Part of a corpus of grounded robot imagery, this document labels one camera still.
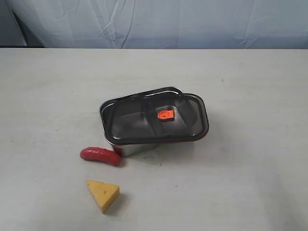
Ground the dark transparent lid orange seal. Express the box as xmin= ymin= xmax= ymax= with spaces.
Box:
xmin=100 ymin=92 xmax=209 ymax=145

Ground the red toy sausage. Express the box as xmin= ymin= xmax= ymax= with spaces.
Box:
xmin=80 ymin=147 xmax=121 ymax=166

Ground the yellow toy cheese wedge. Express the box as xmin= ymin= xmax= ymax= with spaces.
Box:
xmin=85 ymin=180 xmax=120 ymax=214

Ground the steel two-compartment lunch box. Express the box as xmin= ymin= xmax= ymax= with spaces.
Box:
xmin=99 ymin=86 xmax=183 ymax=157

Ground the white backdrop curtain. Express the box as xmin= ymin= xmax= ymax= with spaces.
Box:
xmin=0 ymin=0 xmax=308 ymax=49

